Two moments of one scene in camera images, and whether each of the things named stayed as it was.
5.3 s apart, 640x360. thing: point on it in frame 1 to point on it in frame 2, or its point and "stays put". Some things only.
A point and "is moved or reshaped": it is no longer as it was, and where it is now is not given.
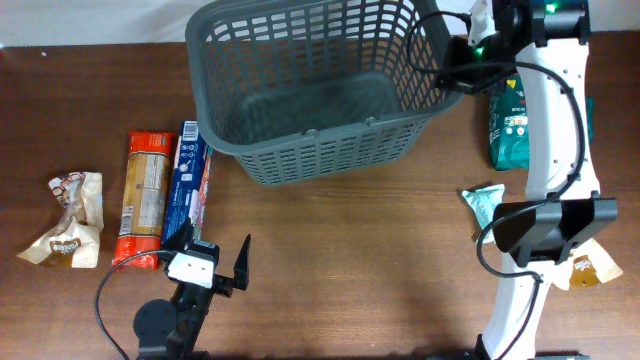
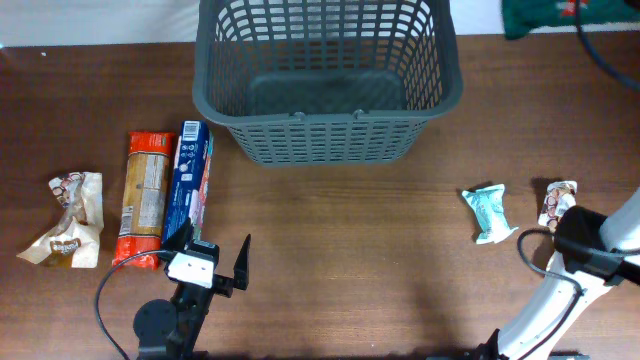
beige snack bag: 75,241 stays put
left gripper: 225,284 stays put
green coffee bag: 510,127 to 521,16
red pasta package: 144,198 stays put
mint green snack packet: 484,201 stays put
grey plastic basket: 309,89 is moved or reshaped
